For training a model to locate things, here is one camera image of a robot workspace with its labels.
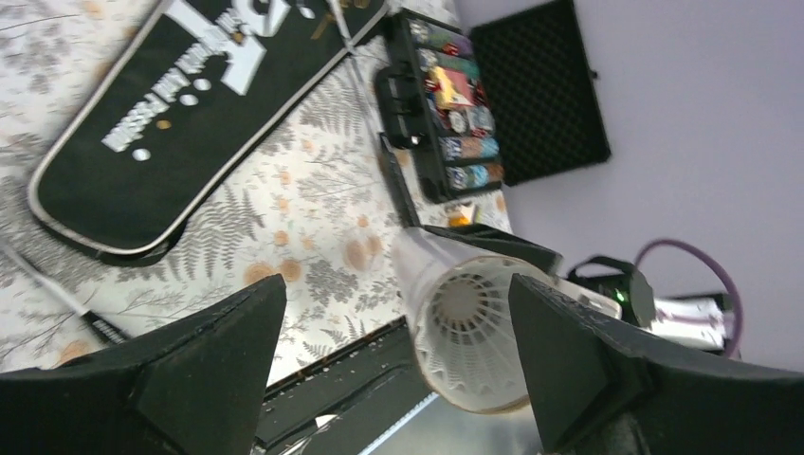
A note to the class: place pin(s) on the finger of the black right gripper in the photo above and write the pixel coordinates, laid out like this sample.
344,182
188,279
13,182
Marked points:
502,242

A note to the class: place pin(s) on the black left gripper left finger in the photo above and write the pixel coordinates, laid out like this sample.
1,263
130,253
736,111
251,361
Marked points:
193,386

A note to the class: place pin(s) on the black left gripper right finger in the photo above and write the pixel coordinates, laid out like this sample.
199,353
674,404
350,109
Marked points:
598,385

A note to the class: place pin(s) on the white shuttlecock tube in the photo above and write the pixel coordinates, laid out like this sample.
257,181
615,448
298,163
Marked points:
421,261

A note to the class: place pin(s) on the white shuttlecock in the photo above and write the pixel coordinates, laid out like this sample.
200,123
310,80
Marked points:
465,342

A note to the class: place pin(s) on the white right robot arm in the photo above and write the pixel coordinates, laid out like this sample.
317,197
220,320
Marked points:
711,322

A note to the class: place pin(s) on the black poker chip case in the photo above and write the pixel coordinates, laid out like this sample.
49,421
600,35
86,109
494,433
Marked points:
536,111

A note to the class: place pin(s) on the red playing card box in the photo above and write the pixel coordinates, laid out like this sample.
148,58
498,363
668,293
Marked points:
451,88

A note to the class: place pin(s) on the floral table mat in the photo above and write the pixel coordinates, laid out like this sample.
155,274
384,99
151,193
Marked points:
309,204

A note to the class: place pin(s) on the black racket cover bag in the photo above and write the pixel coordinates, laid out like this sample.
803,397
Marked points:
200,86

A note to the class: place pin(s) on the white racket black handle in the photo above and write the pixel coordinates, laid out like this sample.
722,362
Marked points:
102,328

